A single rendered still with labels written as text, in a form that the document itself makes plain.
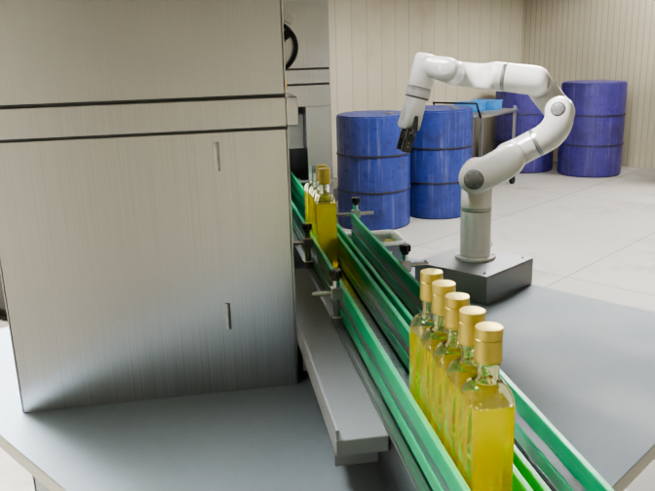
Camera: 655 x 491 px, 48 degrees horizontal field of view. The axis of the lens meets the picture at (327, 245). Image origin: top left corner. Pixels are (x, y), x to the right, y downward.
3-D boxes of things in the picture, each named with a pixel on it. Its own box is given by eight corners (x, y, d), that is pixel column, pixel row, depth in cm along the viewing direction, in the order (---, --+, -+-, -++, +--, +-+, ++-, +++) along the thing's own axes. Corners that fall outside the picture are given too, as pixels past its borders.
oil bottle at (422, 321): (407, 431, 120) (407, 267, 112) (441, 427, 120) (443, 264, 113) (418, 449, 114) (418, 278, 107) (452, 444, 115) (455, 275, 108)
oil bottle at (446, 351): (429, 470, 109) (431, 290, 101) (465, 465, 110) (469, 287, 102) (441, 491, 103) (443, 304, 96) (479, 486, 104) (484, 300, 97)
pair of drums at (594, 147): (519, 160, 924) (521, 77, 896) (632, 171, 826) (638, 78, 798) (481, 169, 865) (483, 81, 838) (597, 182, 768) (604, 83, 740)
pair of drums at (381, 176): (323, 223, 629) (319, 113, 603) (417, 199, 714) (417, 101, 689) (392, 239, 574) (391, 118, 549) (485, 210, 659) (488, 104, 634)
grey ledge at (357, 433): (277, 301, 210) (275, 263, 207) (307, 298, 212) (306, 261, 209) (337, 492, 120) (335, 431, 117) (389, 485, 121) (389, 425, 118)
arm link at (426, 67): (466, 61, 224) (460, 58, 215) (456, 96, 227) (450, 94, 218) (419, 52, 229) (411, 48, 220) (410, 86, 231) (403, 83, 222)
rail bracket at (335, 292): (312, 324, 167) (310, 269, 164) (341, 321, 169) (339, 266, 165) (314, 330, 164) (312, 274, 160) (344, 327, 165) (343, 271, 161)
